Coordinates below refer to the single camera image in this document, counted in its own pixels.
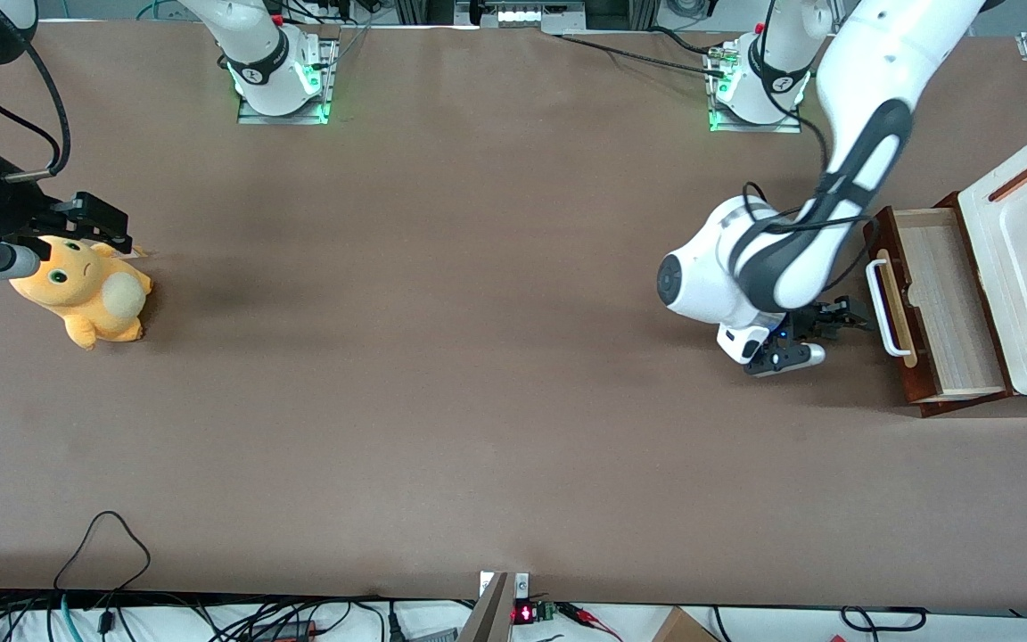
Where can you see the red clip leads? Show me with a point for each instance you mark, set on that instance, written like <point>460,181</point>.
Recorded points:
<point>589,617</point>

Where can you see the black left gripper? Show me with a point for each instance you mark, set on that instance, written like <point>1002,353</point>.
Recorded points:
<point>815,321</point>

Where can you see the white power strip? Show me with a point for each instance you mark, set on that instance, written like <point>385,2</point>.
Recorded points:
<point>522,13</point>

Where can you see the dark wooden drawer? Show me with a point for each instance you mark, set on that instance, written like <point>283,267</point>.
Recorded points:
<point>950,303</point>

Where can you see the black power adapter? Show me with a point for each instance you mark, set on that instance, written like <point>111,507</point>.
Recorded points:
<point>286,631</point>

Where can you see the red LED display module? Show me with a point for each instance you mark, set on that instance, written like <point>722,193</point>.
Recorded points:
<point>524,613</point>

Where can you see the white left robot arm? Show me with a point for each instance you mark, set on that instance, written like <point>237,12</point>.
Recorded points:
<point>870,53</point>

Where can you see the orange plush toy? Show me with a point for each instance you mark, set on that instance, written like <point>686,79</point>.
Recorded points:
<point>86,299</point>

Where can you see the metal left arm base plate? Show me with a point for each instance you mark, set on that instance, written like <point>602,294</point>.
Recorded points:
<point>727,125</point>

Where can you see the grey metal bracket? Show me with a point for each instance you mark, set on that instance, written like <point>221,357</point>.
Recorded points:
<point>488,615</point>

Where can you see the brown cardboard box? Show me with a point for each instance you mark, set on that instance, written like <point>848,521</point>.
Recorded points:
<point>683,626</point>

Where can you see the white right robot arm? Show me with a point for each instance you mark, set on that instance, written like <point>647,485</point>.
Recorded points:
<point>259,53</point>

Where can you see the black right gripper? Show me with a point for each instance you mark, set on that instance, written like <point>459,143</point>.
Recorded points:
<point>7,207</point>

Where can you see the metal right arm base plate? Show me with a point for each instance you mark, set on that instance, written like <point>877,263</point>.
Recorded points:
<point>322,89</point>

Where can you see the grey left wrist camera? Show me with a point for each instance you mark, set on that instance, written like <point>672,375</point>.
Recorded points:
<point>785,359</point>

